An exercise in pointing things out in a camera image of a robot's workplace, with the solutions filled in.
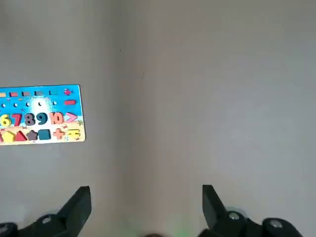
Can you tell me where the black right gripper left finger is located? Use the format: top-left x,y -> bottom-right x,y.
0,186 -> 92,237

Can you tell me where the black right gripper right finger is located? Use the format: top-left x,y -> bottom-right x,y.
197,184 -> 304,237

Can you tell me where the orange number ten piece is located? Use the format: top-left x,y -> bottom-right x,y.
50,112 -> 65,125

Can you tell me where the blue wooden toy board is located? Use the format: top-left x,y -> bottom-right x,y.
0,84 -> 87,146

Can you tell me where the yellow sign piece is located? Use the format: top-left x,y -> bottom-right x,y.
66,128 -> 81,140

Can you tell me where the orange plus piece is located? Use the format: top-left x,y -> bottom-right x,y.
53,128 -> 66,140

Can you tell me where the teal square piece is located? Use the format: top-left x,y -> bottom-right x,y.
38,128 -> 51,141

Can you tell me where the purple star piece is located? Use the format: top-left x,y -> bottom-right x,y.
26,129 -> 40,141

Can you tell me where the red triangle piece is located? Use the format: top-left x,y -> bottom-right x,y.
15,130 -> 28,142

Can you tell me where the teal number nine piece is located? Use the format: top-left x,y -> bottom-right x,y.
36,112 -> 48,125

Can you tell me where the yellow pentagon piece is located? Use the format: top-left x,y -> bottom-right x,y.
1,130 -> 16,144

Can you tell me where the purple number eight piece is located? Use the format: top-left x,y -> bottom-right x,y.
24,113 -> 37,126

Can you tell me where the red number seven piece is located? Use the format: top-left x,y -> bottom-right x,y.
11,113 -> 23,126

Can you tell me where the yellow number six piece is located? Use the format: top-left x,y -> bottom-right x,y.
0,114 -> 12,127

